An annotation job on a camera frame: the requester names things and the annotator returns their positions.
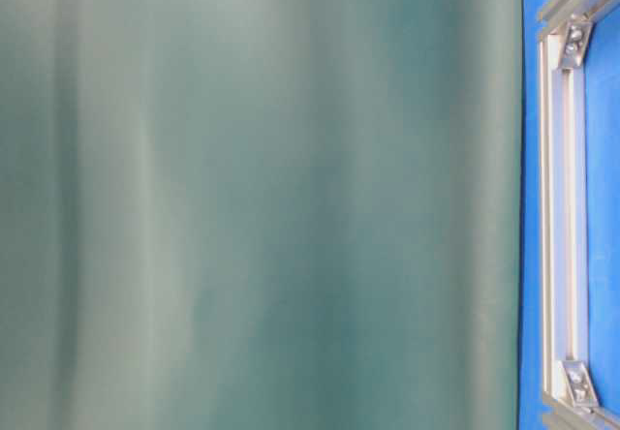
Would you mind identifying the green backdrop curtain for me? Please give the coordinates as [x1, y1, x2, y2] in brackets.
[1, 0, 522, 429]

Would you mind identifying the aluminium extrusion square frame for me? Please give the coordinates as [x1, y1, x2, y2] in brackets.
[537, 0, 619, 429]

